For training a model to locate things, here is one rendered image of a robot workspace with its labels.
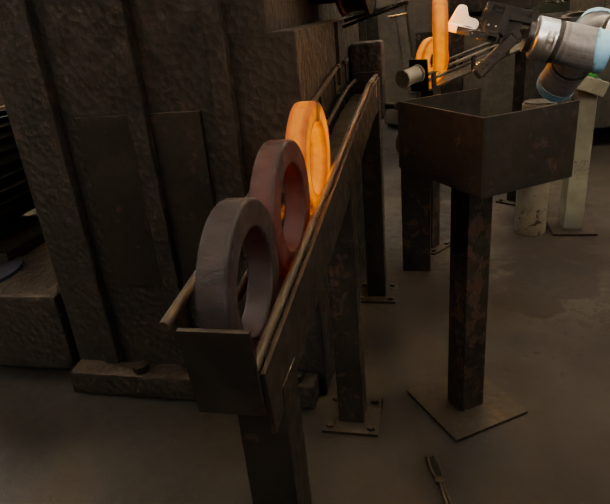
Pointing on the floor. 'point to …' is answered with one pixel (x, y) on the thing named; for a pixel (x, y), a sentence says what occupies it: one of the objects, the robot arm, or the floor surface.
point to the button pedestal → (575, 222)
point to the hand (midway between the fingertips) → (440, 26)
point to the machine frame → (155, 156)
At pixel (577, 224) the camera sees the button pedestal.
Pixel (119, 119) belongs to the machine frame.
